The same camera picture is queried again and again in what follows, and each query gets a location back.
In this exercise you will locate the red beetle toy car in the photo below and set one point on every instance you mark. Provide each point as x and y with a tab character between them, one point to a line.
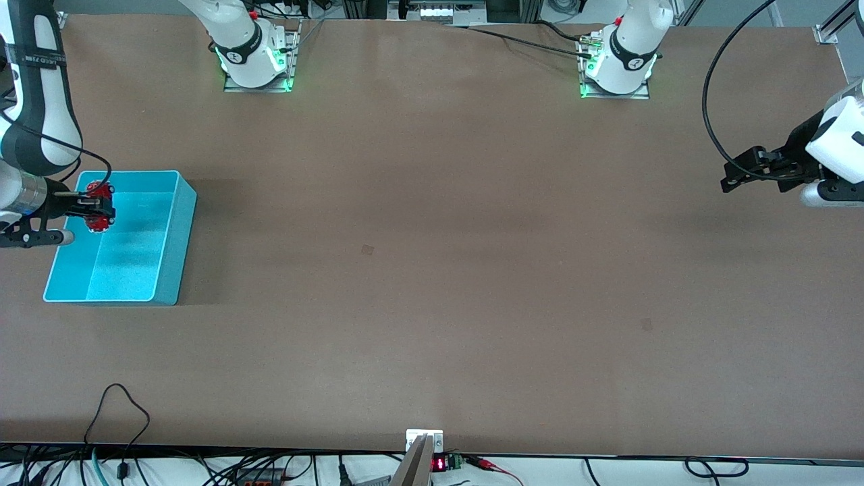
100	224

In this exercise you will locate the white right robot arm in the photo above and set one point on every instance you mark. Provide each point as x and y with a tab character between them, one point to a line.
40	101

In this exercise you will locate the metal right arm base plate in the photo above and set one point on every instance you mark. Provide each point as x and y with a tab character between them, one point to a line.
291	54

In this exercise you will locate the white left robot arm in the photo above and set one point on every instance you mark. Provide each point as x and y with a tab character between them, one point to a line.
628	40

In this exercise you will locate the white lit device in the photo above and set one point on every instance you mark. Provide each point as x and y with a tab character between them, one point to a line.
449	10

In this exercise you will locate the red digit display module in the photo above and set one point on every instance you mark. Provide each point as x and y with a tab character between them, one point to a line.
442	464

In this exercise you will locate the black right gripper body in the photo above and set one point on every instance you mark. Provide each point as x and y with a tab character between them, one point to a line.
59	204

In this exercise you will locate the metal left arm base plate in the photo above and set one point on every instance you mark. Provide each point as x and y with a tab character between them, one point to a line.
641	94

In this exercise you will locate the blue plastic box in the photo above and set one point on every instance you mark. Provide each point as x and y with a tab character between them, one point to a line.
128	250

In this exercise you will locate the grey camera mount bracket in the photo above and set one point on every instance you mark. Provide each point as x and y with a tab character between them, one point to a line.
415	466

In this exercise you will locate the aluminium frame profile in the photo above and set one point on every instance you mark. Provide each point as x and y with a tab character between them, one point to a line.
833	27

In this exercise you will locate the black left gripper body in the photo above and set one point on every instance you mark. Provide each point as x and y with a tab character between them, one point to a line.
798	148

